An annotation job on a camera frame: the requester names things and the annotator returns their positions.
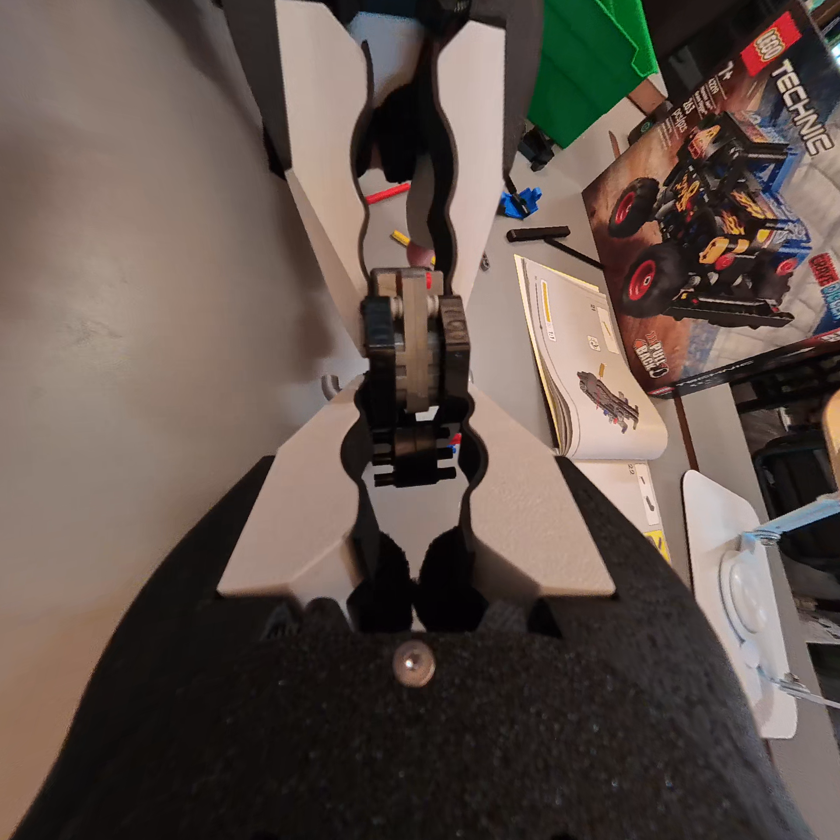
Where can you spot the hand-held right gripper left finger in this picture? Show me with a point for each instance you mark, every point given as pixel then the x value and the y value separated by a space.
pixel 295 518

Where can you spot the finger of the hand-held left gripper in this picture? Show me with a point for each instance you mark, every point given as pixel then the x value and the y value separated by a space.
pixel 479 118
pixel 315 98

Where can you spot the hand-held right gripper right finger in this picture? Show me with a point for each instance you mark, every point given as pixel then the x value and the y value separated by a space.
pixel 538 518

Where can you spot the grey and black lego assembly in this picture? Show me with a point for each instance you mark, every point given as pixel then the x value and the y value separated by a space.
pixel 413 341

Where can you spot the red lego axle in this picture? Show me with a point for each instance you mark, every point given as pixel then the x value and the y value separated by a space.
pixel 387 194

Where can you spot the black lego beam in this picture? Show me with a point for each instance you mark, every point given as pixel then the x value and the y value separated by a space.
pixel 538 233

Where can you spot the short yellow lego piece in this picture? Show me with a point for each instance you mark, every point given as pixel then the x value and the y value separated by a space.
pixel 400 237

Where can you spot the thin black lego axle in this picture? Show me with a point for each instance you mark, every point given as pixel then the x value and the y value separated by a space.
pixel 577 254

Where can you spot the lego instruction booklet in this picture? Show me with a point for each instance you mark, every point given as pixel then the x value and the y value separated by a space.
pixel 590 315

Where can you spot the lego set box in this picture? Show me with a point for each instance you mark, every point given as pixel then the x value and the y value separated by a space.
pixel 722 197

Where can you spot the green storage bin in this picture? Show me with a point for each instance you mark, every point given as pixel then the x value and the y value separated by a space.
pixel 577 65

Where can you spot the white stand base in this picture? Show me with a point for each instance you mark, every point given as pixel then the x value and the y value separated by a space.
pixel 722 525

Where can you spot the blue lego bracket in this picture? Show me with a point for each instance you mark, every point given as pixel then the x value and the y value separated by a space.
pixel 522 200

